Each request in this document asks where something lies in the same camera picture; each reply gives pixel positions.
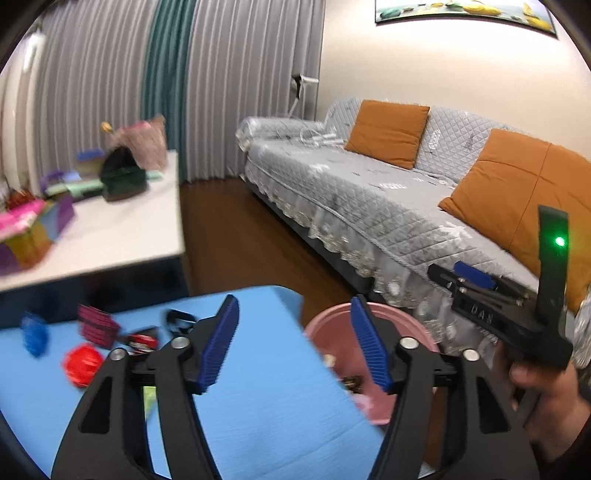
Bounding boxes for red foam net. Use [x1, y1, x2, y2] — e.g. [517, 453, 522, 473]
[63, 342, 105, 387]

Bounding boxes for dark green round tin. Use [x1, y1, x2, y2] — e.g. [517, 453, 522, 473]
[102, 167, 150, 203]

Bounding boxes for person's right hand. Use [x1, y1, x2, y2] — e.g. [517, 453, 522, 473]
[493, 342, 584, 465]

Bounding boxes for white clip lamp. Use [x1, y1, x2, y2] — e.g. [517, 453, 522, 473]
[291, 73, 321, 121]

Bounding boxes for wall picture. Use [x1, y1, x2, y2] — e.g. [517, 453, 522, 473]
[375, 0, 560, 38]

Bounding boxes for red black snack packet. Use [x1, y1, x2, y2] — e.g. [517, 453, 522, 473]
[117, 327, 160, 356]

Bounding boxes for blue plastic bag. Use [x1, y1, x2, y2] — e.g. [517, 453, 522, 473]
[21, 311, 49, 357]

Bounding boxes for pink fabric basket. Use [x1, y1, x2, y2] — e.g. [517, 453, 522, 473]
[113, 115, 168, 173]

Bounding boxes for teal curtain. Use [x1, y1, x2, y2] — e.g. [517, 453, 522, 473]
[141, 0, 197, 184]

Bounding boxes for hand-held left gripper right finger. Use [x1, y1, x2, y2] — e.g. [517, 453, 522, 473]
[350, 295, 540, 480]

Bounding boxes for white cables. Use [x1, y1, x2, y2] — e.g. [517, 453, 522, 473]
[300, 124, 347, 149]

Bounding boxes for sofa with grey quilted cover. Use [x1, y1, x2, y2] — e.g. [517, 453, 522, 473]
[236, 97, 591, 352]

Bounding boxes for grey curtain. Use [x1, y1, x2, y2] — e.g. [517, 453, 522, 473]
[178, 0, 327, 184]
[0, 0, 160, 186]

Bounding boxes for stack of coloured bowls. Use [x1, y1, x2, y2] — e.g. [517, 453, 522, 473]
[76, 150, 106, 179]

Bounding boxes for white-topped coffee table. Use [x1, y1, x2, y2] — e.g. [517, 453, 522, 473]
[0, 150, 191, 324]

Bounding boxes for magenta patterned black box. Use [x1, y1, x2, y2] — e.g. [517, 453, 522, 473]
[77, 304, 122, 347]

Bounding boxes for pink plastic bin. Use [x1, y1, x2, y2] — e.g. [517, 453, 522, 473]
[303, 302, 439, 426]

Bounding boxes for orange cushion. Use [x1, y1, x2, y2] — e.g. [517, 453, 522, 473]
[344, 100, 431, 171]
[438, 128, 591, 315]

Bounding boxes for colourful gift box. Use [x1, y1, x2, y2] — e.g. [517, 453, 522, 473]
[0, 194, 76, 274]

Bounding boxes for red teapot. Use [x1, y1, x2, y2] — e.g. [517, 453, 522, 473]
[4, 188, 37, 209]

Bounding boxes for white standing air conditioner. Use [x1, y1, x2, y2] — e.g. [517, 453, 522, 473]
[9, 30, 46, 176]

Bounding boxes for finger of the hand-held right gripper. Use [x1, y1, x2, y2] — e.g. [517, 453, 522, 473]
[427, 263, 466, 299]
[454, 261, 537, 301]

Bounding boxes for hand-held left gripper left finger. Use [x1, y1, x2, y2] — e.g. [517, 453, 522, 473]
[51, 295, 241, 480]

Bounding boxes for black ring-shaped object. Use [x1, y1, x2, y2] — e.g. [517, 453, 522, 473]
[165, 308, 197, 334]

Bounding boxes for blue mat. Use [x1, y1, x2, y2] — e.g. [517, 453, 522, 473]
[0, 285, 387, 480]

